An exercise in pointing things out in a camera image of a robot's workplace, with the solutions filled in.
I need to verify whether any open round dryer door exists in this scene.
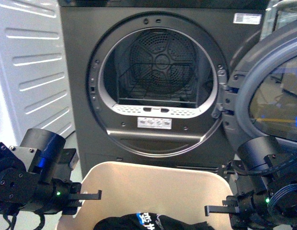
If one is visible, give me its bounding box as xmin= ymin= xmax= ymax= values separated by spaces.
xmin=222 ymin=20 xmax=297 ymax=153

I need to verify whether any dark grey tumble dryer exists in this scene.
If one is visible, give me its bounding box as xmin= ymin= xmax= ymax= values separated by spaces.
xmin=59 ymin=0 xmax=269 ymax=175

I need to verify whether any wire drying rack in drum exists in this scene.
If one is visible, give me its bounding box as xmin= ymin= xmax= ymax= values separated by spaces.
xmin=117 ymin=62 xmax=197 ymax=107

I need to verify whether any white QR label sticker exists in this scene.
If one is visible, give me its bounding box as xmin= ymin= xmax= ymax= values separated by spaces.
xmin=233 ymin=13 xmax=262 ymax=25

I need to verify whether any beige plastic laundry hamper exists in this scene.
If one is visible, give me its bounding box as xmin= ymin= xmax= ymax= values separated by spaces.
xmin=57 ymin=162 xmax=232 ymax=230

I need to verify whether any white washing machine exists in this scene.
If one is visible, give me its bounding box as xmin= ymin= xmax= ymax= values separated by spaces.
xmin=0 ymin=0 xmax=75 ymax=145

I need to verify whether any white pictogram instruction sticker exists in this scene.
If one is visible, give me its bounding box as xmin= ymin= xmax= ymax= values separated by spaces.
xmin=137 ymin=117 xmax=172 ymax=129

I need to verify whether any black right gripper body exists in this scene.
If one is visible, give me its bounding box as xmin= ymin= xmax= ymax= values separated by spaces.
xmin=222 ymin=191 xmax=271 ymax=229

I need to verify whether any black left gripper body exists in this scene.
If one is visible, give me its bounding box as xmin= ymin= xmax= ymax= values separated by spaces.
xmin=35 ymin=179 xmax=82 ymax=215

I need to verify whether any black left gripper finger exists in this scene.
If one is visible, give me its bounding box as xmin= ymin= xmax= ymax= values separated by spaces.
xmin=68 ymin=190 xmax=102 ymax=200

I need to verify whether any black printed garment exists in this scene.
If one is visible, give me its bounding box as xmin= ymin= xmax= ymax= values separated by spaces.
xmin=94 ymin=212 xmax=213 ymax=230

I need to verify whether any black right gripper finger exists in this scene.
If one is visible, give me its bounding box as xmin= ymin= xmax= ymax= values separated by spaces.
xmin=204 ymin=206 xmax=239 ymax=217

